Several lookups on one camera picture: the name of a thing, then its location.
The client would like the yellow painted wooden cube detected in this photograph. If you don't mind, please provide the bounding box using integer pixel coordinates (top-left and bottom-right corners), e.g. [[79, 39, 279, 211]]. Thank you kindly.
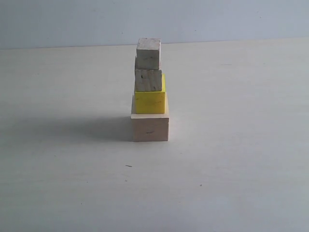
[[133, 74, 168, 114]]

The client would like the large light wooden cube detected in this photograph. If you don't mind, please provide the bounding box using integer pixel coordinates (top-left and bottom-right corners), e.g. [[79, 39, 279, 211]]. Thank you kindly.
[[130, 95, 169, 142]]

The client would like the medium plain wooden cube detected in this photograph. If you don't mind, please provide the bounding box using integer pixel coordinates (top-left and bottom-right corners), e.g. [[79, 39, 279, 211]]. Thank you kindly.
[[135, 69, 163, 92]]

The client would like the small wooden cube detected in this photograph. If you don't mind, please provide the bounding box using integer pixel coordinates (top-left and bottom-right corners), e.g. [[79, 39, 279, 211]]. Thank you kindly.
[[135, 38, 161, 70]]

